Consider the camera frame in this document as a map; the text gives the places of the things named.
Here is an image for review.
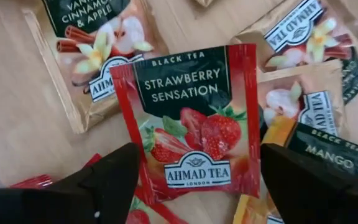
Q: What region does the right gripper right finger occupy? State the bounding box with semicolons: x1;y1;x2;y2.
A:
260;143;347;224

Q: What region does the red strawberry tea bag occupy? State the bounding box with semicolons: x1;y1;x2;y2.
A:
109;43;262;206
9;152;103;189
126;185;181;224

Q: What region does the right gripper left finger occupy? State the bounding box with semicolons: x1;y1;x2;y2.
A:
47;142;141;224

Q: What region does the gold vanilla tea bag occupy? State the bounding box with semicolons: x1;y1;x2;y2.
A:
230;0;358;105
22;0;169;134
256;58;349;138

